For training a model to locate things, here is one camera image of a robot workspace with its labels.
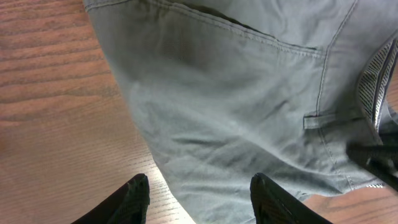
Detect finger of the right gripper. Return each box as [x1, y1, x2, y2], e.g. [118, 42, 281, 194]
[346, 144, 397, 191]

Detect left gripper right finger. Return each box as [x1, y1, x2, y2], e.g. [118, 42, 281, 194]
[250, 173, 331, 224]

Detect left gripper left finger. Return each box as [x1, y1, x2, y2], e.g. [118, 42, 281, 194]
[72, 174, 150, 224]

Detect grey shorts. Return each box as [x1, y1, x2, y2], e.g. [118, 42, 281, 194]
[84, 0, 397, 223]

